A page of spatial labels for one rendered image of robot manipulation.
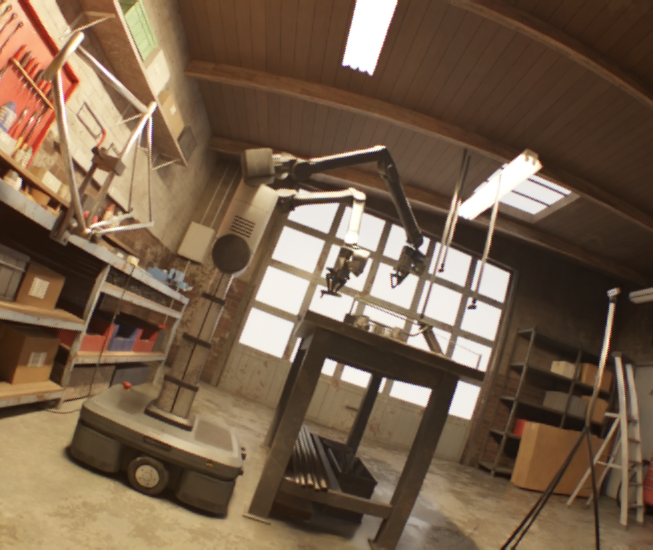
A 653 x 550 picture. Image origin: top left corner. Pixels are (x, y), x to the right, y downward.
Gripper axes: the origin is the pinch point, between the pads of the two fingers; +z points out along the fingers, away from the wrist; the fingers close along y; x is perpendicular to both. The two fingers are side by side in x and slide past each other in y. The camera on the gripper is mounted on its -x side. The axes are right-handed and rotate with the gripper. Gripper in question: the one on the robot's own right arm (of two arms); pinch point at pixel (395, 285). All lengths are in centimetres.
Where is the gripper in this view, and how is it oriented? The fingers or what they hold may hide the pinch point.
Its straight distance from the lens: 183.0
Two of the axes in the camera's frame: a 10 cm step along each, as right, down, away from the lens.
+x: -9.3, -3.7, -0.1
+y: -0.9, 2.0, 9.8
